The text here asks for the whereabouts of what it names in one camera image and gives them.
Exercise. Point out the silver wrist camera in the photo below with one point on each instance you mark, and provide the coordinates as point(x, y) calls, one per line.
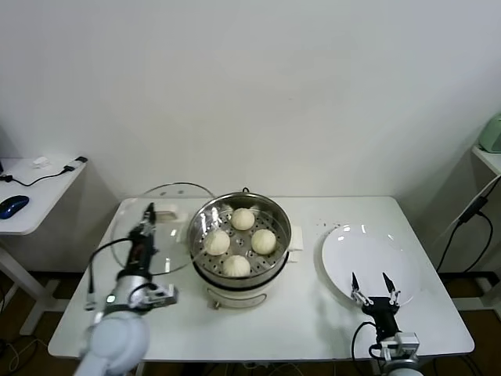
point(401, 341)
point(162, 296)

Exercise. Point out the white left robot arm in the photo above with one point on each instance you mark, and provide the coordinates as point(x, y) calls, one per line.
point(117, 340)

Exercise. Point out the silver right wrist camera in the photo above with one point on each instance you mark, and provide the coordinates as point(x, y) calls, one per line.
point(401, 341)

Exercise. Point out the white steamed baozi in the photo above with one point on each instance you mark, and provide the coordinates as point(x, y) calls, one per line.
point(236, 266)
point(264, 241)
point(242, 218)
point(217, 241)

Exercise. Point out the grey black usb adapter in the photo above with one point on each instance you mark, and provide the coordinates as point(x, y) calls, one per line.
point(78, 161)

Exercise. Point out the round glass pot lid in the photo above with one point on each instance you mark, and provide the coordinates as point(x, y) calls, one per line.
point(168, 215)

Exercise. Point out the pale green appliance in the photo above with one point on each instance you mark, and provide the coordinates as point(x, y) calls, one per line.
point(492, 135)

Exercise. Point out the white electric cooker pot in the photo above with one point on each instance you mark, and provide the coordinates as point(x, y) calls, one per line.
point(235, 297)

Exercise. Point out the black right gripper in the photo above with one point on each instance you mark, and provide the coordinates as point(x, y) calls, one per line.
point(383, 313)

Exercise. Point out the black power adapter brick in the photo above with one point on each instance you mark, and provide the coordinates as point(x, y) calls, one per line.
point(471, 211)

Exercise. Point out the small white crumpled object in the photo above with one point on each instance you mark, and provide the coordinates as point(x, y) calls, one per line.
point(40, 161)

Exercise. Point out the white narrow side table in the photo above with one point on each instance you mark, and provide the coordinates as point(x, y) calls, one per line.
point(489, 158)

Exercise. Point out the white side desk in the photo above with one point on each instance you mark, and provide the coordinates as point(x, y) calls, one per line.
point(39, 199)

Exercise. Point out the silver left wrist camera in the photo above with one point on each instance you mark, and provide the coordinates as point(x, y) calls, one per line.
point(162, 296)

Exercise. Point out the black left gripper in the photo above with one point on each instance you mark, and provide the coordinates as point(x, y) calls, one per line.
point(141, 250)

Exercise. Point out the large white plate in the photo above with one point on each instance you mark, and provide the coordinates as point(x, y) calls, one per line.
point(368, 258)

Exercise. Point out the steel perforated steamer basket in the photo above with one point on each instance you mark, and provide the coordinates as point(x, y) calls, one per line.
point(274, 258)

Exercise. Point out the blue computer mouse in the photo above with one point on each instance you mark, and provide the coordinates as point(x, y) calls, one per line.
point(13, 205)

